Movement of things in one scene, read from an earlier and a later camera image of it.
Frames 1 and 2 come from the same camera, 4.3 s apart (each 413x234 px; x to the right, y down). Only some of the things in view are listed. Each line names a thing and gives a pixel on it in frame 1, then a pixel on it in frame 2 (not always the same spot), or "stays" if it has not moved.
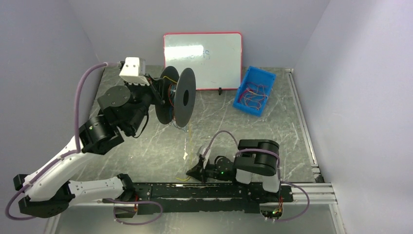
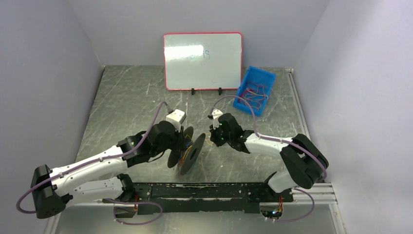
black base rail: [204, 198] stays
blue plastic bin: [253, 90] stays
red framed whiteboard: [215, 58] stays
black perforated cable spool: [179, 93] → [185, 158]
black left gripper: [155, 91] → [177, 138]
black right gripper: [204, 172] → [216, 130]
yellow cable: [190, 142] → [189, 147]
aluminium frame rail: [320, 192] stays
